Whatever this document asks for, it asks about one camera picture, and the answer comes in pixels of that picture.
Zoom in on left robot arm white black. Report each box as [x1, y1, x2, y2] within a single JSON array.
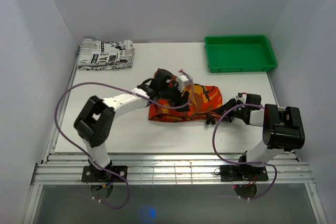
[[73, 69, 194, 182]]

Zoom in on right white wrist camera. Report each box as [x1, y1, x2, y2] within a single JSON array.
[[235, 92, 247, 104]]

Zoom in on aluminium rail frame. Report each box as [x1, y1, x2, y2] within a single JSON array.
[[32, 108, 314, 185]]

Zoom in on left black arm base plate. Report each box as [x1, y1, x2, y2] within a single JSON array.
[[81, 166, 128, 183]]

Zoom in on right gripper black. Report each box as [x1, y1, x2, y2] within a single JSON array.
[[211, 98, 248, 123]]

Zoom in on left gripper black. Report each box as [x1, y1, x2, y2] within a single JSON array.
[[159, 81, 190, 113]]

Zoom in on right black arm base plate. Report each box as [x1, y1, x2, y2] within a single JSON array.
[[219, 165, 269, 182]]

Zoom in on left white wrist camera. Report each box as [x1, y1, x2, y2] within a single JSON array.
[[176, 70, 193, 92]]

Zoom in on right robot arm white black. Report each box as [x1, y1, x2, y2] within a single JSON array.
[[219, 93, 305, 182]]

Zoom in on green plastic tray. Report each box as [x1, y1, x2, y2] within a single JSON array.
[[204, 35, 278, 73]]

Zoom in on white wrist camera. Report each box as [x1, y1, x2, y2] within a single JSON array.
[[176, 70, 193, 92], [235, 92, 247, 104]]

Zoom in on folded newspaper print trousers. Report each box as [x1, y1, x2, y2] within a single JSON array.
[[77, 38, 135, 71]]

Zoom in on orange camouflage trousers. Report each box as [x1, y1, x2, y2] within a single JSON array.
[[148, 84, 227, 125]]

